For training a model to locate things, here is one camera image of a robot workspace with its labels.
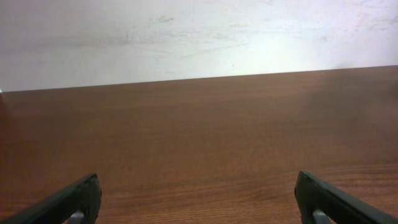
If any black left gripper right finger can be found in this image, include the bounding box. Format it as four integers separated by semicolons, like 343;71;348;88
294;171;397;224

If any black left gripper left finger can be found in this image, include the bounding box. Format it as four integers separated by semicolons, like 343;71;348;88
1;174;102;224

